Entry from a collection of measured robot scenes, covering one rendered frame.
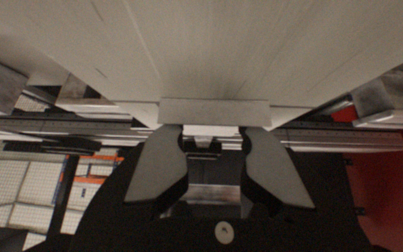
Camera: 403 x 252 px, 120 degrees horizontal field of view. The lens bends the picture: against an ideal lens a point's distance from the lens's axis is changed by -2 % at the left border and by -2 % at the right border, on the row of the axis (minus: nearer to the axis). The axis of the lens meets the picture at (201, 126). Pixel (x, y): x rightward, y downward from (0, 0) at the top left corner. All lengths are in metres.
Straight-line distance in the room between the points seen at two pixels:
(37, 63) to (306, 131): 0.75
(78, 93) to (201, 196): 0.26
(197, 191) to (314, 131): 0.49
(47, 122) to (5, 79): 0.29
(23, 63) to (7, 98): 0.09
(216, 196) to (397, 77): 0.39
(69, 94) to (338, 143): 0.75
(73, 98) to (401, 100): 0.55
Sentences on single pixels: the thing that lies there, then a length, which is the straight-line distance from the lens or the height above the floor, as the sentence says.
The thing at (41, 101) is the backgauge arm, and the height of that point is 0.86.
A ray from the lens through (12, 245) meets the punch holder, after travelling 0.40.
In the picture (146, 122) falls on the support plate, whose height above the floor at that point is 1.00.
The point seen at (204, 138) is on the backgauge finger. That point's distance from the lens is 0.23.
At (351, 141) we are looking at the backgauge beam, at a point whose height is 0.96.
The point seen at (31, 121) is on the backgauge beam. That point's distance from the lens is 0.80.
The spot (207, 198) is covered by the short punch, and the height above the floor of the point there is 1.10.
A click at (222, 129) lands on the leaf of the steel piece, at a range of 0.18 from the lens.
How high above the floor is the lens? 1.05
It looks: 17 degrees down
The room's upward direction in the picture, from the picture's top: 178 degrees counter-clockwise
